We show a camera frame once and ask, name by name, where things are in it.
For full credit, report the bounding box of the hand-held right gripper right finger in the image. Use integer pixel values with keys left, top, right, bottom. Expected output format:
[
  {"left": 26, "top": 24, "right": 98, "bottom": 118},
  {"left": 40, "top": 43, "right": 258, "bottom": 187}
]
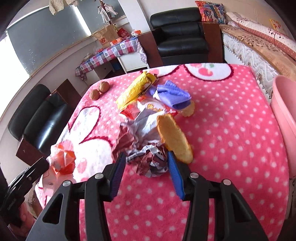
[{"left": 168, "top": 151, "right": 270, "bottom": 241}]

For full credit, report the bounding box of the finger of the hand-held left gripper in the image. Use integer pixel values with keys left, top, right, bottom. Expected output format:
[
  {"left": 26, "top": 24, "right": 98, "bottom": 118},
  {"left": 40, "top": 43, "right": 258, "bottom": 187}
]
[{"left": 23, "top": 157, "right": 50, "bottom": 180}]

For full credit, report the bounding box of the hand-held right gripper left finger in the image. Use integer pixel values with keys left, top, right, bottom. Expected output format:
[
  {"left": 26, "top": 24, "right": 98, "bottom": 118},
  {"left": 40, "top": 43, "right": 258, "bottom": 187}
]
[{"left": 25, "top": 152, "right": 127, "bottom": 241}]

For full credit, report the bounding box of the orange plastic bag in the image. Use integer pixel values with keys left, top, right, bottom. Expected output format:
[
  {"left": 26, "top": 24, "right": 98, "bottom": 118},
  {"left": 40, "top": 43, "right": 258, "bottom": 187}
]
[{"left": 47, "top": 142, "right": 76, "bottom": 175}]

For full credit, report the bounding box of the maroon wrapper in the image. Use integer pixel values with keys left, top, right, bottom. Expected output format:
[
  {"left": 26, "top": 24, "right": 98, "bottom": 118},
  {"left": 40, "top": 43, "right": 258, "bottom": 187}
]
[{"left": 112, "top": 126, "right": 170, "bottom": 178}]

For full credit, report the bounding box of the oval rice cracker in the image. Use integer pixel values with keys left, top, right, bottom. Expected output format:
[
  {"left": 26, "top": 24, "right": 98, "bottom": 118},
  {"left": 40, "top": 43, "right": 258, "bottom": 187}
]
[{"left": 157, "top": 113, "right": 193, "bottom": 164}]

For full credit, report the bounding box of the silver foil wrapper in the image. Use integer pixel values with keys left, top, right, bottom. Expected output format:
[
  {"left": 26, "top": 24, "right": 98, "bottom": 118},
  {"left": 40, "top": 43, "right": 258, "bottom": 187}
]
[{"left": 120, "top": 109, "right": 162, "bottom": 149}]

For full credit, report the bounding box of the red white snack wrapper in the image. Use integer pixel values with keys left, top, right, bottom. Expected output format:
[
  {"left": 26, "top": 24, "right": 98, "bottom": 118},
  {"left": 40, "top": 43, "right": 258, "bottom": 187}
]
[{"left": 119, "top": 95, "right": 178, "bottom": 121}]

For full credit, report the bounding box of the round cracker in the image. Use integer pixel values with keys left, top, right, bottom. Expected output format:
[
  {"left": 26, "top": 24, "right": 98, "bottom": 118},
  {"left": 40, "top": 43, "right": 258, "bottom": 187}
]
[{"left": 179, "top": 101, "right": 195, "bottom": 117}]

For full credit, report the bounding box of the purple wrapper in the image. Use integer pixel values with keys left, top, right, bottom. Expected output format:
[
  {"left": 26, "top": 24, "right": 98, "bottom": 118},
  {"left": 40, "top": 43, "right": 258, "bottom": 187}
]
[{"left": 149, "top": 80, "right": 192, "bottom": 109}]

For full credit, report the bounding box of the yellow snack wrapper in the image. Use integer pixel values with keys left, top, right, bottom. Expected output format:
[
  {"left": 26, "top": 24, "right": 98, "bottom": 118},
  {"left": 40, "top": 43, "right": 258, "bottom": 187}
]
[{"left": 116, "top": 71, "right": 158, "bottom": 110}]

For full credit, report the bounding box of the pink plastic bucket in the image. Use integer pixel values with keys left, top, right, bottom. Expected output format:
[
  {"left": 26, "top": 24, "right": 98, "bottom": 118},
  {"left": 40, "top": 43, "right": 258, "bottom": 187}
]
[{"left": 269, "top": 75, "right": 296, "bottom": 180}]

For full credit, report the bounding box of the person's left hand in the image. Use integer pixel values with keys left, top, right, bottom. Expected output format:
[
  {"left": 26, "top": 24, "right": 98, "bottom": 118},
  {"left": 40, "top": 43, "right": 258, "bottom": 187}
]
[{"left": 14, "top": 203, "right": 33, "bottom": 237}]

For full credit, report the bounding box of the black leather armchair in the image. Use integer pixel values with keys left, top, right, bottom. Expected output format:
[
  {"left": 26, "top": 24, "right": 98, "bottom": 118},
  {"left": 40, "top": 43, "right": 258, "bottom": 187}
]
[
  {"left": 8, "top": 79, "right": 81, "bottom": 160},
  {"left": 139, "top": 7, "right": 226, "bottom": 67}
]

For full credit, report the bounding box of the pink dotted blanket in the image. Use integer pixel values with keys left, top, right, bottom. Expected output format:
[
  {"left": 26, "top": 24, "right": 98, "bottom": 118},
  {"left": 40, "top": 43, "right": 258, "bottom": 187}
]
[{"left": 38, "top": 63, "right": 290, "bottom": 241}]

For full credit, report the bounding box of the white drawer desk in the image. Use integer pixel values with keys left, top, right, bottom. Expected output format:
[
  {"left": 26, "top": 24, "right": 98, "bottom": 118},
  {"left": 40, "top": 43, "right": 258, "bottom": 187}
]
[{"left": 92, "top": 61, "right": 116, "bottom": 80}]

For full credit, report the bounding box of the white cabinet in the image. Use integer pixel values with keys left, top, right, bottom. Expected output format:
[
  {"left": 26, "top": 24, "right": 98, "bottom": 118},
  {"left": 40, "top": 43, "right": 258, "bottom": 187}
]
[{"left": 117, "top": 51, "right": 151, "bottom": 75}]

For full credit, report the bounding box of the checkered cloth side table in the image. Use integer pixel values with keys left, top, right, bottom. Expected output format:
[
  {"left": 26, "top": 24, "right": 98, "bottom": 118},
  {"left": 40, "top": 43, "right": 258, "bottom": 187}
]
[{"left": 75, "top": 37, "right": 141, "bottom": 80}]

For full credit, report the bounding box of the purple checked cloth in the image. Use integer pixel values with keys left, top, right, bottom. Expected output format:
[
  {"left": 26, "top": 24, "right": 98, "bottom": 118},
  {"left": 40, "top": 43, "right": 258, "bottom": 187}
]
[{"left": 137, "top": 43, "right": 148, "bottom": 64}]

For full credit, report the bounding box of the grey window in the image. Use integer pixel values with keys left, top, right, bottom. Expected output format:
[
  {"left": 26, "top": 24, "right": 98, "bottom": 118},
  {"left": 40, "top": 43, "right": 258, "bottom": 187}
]
[{"left": 7, "top": 6, "right": 93, "bottom": 75}]

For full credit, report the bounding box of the brown paper bag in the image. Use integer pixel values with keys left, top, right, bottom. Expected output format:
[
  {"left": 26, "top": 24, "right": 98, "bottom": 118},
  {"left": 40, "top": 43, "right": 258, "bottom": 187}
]
[{"left": 91, "top": 24, "right": 119, "bottom": 48}]

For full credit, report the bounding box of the red bag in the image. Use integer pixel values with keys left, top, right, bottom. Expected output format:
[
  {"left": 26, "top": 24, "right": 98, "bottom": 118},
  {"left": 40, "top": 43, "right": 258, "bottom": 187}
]
[{"left": 117, "top": 28, "right": 130, "bottom": 40}]

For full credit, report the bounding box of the white bed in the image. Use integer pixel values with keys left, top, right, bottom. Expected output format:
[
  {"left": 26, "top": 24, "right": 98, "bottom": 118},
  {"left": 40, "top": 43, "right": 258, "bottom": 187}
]
[{"left": 218, "top": 10, "right": 296, "bottom": 105}]

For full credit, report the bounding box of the brown floral bedspread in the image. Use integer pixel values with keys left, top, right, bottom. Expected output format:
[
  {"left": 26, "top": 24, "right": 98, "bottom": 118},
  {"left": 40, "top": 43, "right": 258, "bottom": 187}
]
[{"left": 220, "top": 23, "right": 296, "bottom": 81}]

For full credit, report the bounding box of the white garment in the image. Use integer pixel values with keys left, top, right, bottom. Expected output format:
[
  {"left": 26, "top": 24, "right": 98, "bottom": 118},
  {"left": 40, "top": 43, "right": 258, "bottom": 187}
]
[{"left": 97, "top": 3, "right": 118, "bottom": 25}]

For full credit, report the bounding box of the cream hanging jacket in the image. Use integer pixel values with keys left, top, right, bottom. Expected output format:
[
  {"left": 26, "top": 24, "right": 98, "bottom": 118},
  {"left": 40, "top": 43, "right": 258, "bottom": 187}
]
[{"left": 48, "top": 0, "right": 80, "bottom": 15}]

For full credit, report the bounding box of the colourful patterned cushion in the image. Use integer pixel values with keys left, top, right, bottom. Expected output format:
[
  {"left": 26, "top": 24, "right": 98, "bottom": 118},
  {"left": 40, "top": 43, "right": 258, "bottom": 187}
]
[{"left": 195, "top": 1, "right": 227, "bottom": 25}]

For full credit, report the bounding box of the pink white floral quilt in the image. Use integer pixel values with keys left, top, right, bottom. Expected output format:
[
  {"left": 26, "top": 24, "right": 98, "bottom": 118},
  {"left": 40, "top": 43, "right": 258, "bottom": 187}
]
[{"left": 225, "top": 11, "right": 296, "bottom": 61}]

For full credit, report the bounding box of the wooden coat rack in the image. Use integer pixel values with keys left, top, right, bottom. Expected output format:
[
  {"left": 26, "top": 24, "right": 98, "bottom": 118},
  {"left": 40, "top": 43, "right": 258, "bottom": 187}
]
[{"left": 98, "top": 0, "right": 116, "bottom": 26}]

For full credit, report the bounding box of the yellow floral pillow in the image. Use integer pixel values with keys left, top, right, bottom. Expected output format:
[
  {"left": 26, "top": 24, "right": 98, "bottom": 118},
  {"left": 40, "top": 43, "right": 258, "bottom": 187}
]
[{"left": 269, "top": 19, "right": 287, "bottom": 32}]

